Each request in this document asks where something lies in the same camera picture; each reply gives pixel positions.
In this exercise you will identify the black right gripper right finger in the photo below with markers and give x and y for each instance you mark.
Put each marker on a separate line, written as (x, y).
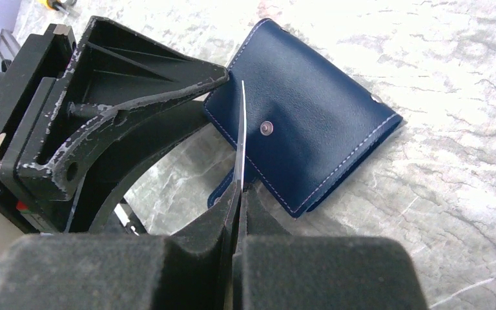
(273, 269)

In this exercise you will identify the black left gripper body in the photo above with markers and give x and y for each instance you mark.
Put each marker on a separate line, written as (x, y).
(40, 60)

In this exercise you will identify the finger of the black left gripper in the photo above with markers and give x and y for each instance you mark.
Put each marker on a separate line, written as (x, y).
(120, 166)
(115, 80)

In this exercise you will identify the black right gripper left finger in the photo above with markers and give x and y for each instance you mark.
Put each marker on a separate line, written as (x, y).
(190, 269)

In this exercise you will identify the silver VIP card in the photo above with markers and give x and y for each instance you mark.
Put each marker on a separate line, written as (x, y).
(239, 168)

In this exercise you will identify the blue leather card holder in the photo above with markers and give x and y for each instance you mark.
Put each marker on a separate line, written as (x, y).
(309, 125)

